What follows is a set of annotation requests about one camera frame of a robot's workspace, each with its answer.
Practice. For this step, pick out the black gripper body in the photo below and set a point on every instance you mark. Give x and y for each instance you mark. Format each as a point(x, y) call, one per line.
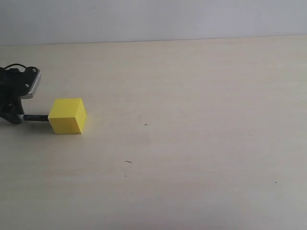
point(9, 82)

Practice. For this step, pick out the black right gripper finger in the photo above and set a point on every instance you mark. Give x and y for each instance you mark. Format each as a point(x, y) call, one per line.
point(17, 106)

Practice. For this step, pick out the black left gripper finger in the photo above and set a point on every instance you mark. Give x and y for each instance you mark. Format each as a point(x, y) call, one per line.
point(11, 118)

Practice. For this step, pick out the black and white marker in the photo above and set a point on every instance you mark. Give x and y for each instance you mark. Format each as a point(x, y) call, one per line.
point(39, 118)

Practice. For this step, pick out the yellow cube block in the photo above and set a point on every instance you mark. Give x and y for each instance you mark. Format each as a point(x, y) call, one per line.
point(67, 116)

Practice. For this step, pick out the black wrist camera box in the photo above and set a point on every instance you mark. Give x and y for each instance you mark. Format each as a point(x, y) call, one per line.
point(31, 82)

